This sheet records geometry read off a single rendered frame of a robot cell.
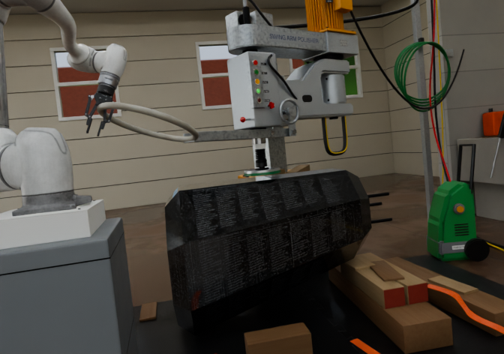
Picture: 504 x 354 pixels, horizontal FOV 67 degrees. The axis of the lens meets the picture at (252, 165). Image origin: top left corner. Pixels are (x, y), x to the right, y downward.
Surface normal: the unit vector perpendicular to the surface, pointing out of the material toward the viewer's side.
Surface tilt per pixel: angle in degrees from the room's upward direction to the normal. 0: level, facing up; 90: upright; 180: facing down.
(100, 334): 90
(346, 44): 90
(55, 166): 88
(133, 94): 90
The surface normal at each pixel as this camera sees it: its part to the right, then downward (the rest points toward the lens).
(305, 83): 0.58, -0.02
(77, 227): 0.22, 0.03
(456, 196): -0.05, 0.06
